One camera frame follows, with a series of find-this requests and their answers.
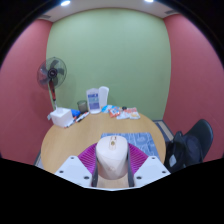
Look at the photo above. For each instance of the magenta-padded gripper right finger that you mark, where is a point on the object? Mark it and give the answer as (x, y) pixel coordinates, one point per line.
(151, 170)

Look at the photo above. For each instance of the black whiteboard marker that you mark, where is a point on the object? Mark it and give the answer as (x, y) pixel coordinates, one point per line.
(71, 123)
(82, 116)

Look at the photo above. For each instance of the small black round lid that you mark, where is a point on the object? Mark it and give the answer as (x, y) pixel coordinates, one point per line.
(124, 108)

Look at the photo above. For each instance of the white tissue box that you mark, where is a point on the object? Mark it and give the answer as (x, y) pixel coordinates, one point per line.
(61, 117)

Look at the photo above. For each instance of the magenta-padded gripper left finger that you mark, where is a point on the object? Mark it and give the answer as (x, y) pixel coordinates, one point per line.
(71, 170)

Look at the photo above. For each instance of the orange and white snack packet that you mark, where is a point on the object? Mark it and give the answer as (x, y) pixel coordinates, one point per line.
(134, 113)

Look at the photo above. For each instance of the black standing fan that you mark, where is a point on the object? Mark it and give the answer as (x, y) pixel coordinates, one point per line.
(51, 72)

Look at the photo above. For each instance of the black backpack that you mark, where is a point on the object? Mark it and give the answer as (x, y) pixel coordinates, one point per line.
(183, 150)

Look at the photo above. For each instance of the dark glass cup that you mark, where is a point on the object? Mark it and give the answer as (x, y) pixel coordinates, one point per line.
(82, 106)

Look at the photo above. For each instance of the pale pink computer mouse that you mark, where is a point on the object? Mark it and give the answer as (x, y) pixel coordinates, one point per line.
(111, 156)

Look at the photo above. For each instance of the blue patterned mouse pad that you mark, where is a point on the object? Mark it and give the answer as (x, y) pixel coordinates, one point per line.
(145, 140)

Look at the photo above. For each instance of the ceiling light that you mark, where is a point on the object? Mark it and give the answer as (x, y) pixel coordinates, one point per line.
(65, 3)
(148, 1)

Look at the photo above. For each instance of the white wall socket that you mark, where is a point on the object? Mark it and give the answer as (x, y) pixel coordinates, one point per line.
(49, 117)

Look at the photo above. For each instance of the blue snack packet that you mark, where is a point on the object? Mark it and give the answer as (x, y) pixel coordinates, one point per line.
(106, 108)

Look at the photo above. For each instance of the blue whiteboard eraser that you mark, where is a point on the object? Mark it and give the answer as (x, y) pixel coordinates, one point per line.
(75, 113)

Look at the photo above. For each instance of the black plastic chair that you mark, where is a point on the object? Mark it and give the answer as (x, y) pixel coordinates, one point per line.
(204, 131)

